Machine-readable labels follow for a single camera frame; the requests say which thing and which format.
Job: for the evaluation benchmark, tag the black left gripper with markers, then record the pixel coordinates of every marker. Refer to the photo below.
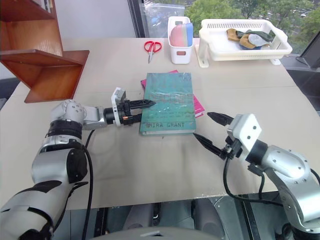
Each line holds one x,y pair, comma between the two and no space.
124,115

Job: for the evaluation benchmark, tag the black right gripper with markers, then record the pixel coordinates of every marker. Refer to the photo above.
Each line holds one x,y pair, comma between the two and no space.
232,151

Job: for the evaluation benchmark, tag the teal hardcover book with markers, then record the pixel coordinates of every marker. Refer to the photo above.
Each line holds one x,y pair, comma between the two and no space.
170,95

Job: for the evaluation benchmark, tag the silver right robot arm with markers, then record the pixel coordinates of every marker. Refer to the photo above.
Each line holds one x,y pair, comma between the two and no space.
287,162

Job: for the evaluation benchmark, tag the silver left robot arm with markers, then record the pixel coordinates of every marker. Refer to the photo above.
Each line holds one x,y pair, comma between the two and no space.
50,170

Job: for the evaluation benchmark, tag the pink book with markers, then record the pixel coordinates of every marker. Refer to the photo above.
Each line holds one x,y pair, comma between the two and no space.
199,107

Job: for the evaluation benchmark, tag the wooden bookshelf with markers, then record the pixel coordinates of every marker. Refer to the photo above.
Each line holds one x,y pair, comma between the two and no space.
50,82

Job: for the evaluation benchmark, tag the red scissors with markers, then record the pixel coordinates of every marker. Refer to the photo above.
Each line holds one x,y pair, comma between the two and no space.
150,54

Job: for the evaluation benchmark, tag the white narrow storage bin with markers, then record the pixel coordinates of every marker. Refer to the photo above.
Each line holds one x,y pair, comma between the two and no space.
175,59

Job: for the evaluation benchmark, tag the white plastic basket rack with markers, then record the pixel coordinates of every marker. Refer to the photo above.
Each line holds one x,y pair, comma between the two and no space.
220,53

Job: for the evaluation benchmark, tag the pink flat board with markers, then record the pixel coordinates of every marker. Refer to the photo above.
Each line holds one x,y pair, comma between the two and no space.
177,36

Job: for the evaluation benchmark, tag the blue sock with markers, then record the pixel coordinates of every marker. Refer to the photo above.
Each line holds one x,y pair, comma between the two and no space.
250,46

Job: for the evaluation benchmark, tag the blue flat board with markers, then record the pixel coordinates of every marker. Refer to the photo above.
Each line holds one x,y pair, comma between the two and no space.
190,33

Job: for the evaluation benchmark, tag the tan sock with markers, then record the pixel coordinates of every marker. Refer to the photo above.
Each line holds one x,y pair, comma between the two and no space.
232,35

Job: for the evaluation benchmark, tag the grey sock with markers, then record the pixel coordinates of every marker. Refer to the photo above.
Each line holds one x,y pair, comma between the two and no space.
255,39

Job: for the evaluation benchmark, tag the dark green sock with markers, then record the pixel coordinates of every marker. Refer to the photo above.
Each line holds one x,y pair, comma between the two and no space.
262,36

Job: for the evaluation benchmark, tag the grey robot torso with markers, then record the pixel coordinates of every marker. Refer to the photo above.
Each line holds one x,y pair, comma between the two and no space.
160,233

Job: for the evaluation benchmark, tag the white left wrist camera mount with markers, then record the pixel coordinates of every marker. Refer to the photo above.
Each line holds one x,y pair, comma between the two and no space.
119,94

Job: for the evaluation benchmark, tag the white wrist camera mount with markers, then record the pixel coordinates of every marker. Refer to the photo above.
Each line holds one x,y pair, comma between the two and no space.
119,94
247,130

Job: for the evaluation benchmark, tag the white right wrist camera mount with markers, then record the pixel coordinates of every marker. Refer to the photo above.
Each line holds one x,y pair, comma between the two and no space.
247,130

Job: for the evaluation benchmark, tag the black window frame post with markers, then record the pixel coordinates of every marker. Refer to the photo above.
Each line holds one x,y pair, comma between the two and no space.
137,17

